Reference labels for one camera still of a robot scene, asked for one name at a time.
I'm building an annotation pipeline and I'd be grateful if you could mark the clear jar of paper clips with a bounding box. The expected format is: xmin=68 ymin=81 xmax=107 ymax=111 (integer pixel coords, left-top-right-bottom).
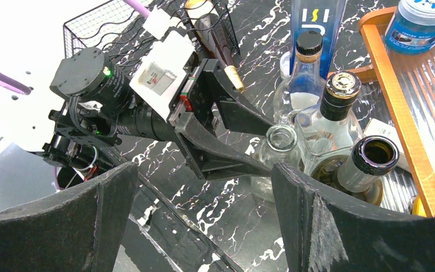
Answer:
xmin=279 ymin=51 xmax=290 ymax=80

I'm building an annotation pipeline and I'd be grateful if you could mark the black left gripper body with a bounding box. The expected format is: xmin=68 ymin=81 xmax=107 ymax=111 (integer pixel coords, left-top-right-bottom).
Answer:
xmin=42 ymin=48 xmax=211 ymax=180

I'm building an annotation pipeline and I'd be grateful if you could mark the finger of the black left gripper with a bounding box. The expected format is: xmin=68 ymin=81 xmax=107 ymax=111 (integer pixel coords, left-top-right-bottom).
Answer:
xmin=174 ymin=112 xmax=271 ymax=179
xmin=202 ymin=59 xmax=272 ymax=135

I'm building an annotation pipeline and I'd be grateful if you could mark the blue square glass bottle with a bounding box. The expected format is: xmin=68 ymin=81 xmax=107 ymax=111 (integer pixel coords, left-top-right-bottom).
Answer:
xmin=289 ymin=0 xmax=348 ymax=79

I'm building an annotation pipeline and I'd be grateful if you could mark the black wire wine rack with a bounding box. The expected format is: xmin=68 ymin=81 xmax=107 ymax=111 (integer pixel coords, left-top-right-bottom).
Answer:
xmin=62 ymin=1 xmax=240 ymax=72

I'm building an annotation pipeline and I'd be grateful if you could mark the orange framed glass shelf rack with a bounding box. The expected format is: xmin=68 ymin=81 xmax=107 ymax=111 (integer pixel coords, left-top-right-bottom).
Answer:
xmin=333 ymin=2 xmax=435 ymax=216

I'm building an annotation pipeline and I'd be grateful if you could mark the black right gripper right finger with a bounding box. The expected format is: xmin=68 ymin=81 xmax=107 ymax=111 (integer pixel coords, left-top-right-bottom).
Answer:
xmin=271 ymin=163 xmax=435 ymax=271

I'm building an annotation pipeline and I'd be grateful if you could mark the yellow eraser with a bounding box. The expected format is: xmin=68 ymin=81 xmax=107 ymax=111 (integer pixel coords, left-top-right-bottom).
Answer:
xmin=411 ymin=195 xmax=427 ymax=217

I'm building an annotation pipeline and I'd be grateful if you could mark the blue white round tin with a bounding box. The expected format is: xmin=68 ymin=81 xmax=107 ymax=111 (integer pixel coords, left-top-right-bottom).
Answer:
xmin=384 ymin=0 xmax=435 ymax=55

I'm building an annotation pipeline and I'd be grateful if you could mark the clear round glass bottle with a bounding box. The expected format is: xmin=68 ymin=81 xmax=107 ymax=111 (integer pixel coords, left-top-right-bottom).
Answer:
xmin=272 ymin=31 xmax=325 ymax=124

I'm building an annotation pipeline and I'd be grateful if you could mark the clear bottle with cork stopper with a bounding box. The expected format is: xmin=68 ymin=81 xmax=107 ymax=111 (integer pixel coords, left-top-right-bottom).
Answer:
xmin=250 ymin=124 xmax=300 ymax=203

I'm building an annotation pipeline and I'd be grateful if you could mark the black aluminium base frame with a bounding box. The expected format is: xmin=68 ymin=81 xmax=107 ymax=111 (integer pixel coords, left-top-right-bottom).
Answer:
xmin=106 ymin=141 xmax=241 ymax=271

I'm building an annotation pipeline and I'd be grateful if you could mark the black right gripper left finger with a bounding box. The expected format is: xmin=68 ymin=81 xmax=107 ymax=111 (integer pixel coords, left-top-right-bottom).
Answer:
xmin=0 ymin=162 xmax=139 ymax=271

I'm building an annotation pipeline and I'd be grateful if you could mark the clear bottle with orange label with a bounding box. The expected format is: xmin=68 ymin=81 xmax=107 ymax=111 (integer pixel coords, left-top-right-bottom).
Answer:
xmin=294 ymin=71 xmax=364 ymax=175

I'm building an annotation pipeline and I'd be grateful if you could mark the dark green wine bottle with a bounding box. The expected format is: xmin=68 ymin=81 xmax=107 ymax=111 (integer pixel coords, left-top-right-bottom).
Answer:
xmin=309 ymin=135 xmax=400 ymax=206

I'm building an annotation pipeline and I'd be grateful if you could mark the brown bottle with gold cap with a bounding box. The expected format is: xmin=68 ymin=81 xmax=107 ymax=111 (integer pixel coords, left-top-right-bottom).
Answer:
xmin=184 ymin=0 xmax=245 ymax=92

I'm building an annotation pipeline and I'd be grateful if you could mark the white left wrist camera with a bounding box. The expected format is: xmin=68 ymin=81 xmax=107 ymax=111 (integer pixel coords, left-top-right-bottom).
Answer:
xmin=130 ymin=7 xmax=195 ymax=120

